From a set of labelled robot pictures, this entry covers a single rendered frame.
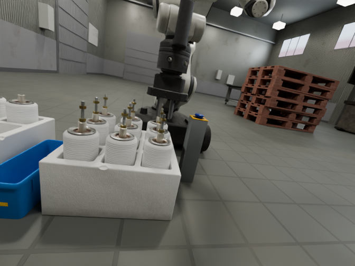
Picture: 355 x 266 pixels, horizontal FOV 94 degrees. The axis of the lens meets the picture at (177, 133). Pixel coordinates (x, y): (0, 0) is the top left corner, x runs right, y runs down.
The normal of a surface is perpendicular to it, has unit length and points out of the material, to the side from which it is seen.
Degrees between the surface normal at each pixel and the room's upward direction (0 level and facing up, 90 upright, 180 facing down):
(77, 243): 0
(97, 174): 90
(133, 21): 90
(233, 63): 90
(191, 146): 90
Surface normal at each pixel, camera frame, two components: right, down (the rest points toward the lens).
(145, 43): 0.17, 0.33
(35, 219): 0.19, -0.94
